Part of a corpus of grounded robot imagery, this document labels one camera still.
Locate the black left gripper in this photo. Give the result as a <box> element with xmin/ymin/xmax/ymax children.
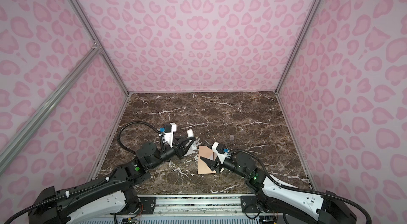
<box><xmin>149</xmin><ymin>133</ymin><xmax>195</xmax><ymax>172</ymax></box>

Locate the white glue stick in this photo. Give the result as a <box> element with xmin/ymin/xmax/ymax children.
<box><xmin>187</xmin><ymin>129</ymin><xmax>195</xmax><ymax>143</ymax></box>

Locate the peach paper envelope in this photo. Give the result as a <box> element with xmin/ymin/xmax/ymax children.
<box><xmin>197</xmin><ymin>145</ymin><xmax>220</xmax><ymax>175</ymax></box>

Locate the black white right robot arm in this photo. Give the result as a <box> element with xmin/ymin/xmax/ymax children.
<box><xmin>200</xmin><ymin>151</ymin><xmax>357</xmax><ymax>224</ymax></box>

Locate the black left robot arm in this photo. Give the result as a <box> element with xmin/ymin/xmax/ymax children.
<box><xmin>29</xmin><ymin>137</ymin><xmax>196</xmax><ymax>224</ymax></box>

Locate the left diagonal aluminium strut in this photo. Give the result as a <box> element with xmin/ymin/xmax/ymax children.
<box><xmin>1</xmin><ymin>45</ymin><xmax>100</xmax><ymax>174</ymax></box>

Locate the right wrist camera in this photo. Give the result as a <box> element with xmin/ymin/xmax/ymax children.
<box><xmin>212</xmin><ymin>142</ymin><xmax>231</xmax><ymax>164</ymax></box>

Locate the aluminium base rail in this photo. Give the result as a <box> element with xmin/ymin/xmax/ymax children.
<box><xmin>68</xmin><ymin>194</ymin><xmax>338</xmax><ymax>224</ymax></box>

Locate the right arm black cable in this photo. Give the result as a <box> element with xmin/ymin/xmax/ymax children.
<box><xmin>230</xmin><ymin>149</ymin><xmax>373</xmax><ymax>224</ymax></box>

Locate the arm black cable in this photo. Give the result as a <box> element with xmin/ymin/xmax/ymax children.
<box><xmin>3</xmin><ymin>121</ymin><xmax>161</xmax><ymax>224</ymax></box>
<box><xmin>230</xmin><ymin>149</ymin><xmax>373</xmax><ymax>224</ymax></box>

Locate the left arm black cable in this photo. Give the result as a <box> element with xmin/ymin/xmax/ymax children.
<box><xmin>3</xmin><ymin>121</ymin><xmax>161</xmax><ymax>224</ymax></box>

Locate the right corner aluminium post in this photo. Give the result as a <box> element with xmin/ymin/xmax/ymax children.
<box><xmin>275</xmin><ymin>0</ymin><xmax>324</xmax><ymax>96</ymax></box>

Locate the corner aluminium post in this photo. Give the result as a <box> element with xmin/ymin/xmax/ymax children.
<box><xmin>275</xmin><ymin>0</ymin><xmax>324</xmax><ymax>96</ymax></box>
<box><xmin>68</xmin><ymin>0</ymin><xmax>130</xmax><ymax>97</ymax></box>

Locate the left corner aluminium post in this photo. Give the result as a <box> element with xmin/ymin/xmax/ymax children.
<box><xmin>68</xmin><ymin>0</ymin><xmax>130</xmax><ymax>97</ymax></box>

